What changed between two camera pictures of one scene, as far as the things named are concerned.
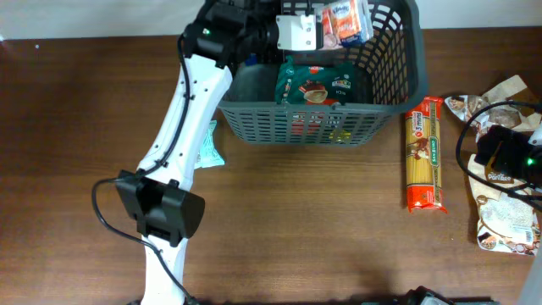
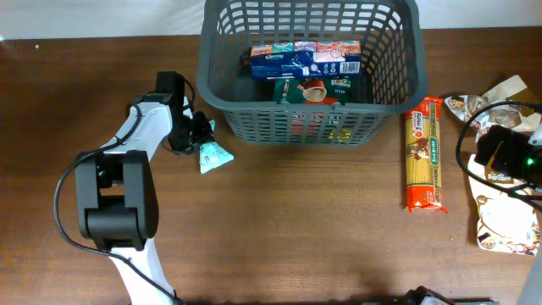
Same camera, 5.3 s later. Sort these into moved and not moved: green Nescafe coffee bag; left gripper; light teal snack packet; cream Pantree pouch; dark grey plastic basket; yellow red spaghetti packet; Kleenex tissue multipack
Moved: Kleenex tissue multipack; left gripper; green Nescafe coffee bag; light teal snack packet
Not moved: yellow red spaghetti packet; dark grey plastic basket; cream Pantree pouch
